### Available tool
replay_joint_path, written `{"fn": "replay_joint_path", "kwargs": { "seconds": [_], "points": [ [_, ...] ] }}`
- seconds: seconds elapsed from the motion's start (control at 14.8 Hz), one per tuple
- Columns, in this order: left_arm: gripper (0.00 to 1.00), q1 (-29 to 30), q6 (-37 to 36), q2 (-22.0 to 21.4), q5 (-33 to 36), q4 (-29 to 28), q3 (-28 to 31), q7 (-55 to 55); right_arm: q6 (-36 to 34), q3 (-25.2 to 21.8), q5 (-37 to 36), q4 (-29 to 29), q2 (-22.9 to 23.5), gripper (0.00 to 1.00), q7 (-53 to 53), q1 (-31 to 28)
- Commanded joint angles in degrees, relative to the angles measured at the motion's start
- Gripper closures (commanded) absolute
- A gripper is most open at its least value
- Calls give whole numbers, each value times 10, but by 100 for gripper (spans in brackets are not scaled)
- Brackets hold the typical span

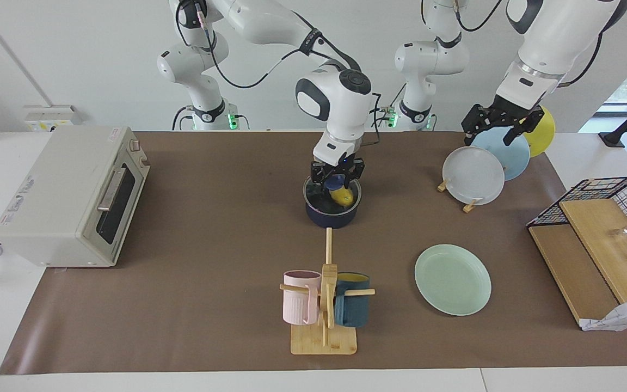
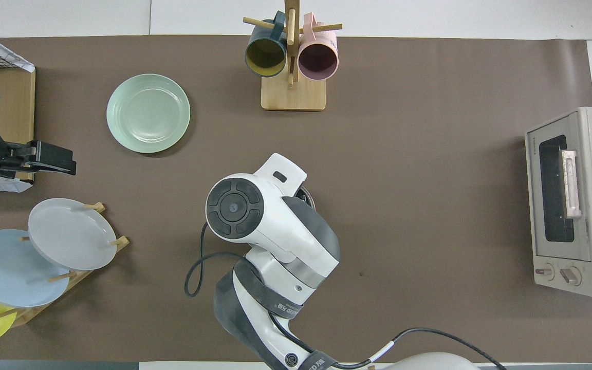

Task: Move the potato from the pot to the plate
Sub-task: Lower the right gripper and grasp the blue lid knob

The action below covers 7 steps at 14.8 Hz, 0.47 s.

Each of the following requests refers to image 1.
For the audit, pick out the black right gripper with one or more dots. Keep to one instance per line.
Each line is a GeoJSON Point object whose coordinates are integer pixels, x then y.
{"type": "Point", "coordinates": [338, 163]}

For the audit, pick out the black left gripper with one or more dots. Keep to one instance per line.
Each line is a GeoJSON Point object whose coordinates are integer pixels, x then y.
{"type": "Point", "coordinates": [506, 111]}

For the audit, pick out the glass lid with purple knob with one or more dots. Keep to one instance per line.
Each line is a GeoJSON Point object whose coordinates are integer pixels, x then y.
{"type": "Point", "coordinates": [319, 200]}

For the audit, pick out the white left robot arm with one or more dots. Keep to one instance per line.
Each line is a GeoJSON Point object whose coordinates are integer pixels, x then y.
{"type": "Point", "coordinates": [542, 43]}

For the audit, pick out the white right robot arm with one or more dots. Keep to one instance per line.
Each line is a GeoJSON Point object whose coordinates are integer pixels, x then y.
{"type": "Point", "coordinates": [340, 103]}

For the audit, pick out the light blue plate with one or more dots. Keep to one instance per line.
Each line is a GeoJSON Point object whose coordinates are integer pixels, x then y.
{"type": "Point", "coordinates": [512, 158]}

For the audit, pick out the grey plate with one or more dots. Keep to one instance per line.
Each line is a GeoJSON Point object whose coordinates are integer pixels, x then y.
{"type": "Point", "coordinates": [474, 174]}

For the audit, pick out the yellow plate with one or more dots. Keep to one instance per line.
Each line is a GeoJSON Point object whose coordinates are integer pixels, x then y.
{"type": "Point", "coordinates": [545, 133]}

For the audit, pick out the wooden plate rack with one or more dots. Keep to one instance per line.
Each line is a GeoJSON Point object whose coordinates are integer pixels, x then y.
{"type": "Point", "coordinates": [470, 206]}

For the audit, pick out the mint green plate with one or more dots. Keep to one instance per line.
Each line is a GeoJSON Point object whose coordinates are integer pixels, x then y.
{"type": "Point", "coordinates": [452, 280]}

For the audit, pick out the pink mug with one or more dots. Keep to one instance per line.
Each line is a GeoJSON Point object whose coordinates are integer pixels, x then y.
{"type": "Point", "coordinates": [297, 305]}

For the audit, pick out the dark blue mug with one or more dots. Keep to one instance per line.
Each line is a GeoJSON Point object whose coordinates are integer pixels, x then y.
{"type": "Point", "coordinates": [352, 310]}

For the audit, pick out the wooden mug tree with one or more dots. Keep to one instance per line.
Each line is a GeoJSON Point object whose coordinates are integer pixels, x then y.
{"type": "Point", "coordinates": [321, 340]}

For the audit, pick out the brown table mat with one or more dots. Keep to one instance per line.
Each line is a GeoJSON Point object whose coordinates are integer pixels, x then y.
{"type": "Point", "coordinates": [210, 283]}

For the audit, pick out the white checked cloth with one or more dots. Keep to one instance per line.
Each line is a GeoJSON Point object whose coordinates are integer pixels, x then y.
{"type": "Point", "coordinates": [626, 316]}

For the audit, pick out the beige toaster oven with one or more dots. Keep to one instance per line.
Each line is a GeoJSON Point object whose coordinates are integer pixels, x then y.
{"type": "Point", "coordinates": [57, 190]}

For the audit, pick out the white wall socket box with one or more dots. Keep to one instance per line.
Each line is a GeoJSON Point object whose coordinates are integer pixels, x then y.
{"type": "Point", "coordinates": [52, 117]}

